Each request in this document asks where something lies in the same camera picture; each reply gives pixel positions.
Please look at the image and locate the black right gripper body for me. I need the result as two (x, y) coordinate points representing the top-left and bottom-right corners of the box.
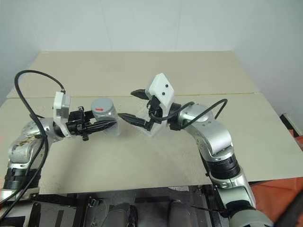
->
(144, 95), (164, 132)

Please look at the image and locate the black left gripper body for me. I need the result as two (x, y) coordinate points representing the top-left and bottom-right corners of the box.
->
(66, 106), (92, 142)

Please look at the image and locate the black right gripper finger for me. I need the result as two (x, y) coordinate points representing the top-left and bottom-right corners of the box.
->
(130, 88), (150, 101)
(118, 113), (149, 128)

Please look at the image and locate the clear plastic jar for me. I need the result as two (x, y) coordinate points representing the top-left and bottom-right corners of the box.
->
(93, 113), (122, 137)

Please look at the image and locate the silver jar lid red arrow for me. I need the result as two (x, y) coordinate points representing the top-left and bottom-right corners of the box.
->
(90, 97), (117, 118)

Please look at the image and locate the dark rounded shape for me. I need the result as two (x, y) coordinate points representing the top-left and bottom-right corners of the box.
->
(167, 200), (190, 227)

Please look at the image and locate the dark object with red edge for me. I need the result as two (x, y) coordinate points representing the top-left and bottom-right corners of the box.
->
(280, 113), (303, 152)

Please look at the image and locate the orange fabric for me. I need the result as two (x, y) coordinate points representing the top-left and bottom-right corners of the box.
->
(250, 134), (303, 227)

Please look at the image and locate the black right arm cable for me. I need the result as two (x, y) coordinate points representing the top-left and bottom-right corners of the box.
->
(148, 98), (229, 131)

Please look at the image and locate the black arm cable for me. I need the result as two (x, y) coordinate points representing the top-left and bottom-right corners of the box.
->
(148, 98), (229, 131)
(0, 69), (67, 207)

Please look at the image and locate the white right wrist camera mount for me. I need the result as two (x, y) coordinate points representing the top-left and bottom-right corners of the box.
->
(145, 73), (176, 138)

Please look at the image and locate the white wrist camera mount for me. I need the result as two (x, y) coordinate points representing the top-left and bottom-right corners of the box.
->
(145, 73), (176, 138)
(52, 91), (72, 138)

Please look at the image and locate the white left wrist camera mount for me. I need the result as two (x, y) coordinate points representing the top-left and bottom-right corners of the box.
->
(52, 91), (72, 138)

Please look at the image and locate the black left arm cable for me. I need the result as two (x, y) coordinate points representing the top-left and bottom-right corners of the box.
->
(0, 69), (67, 207)

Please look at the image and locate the black metal frame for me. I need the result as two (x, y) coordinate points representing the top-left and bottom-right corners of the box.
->
(28, 184), (229, 227)

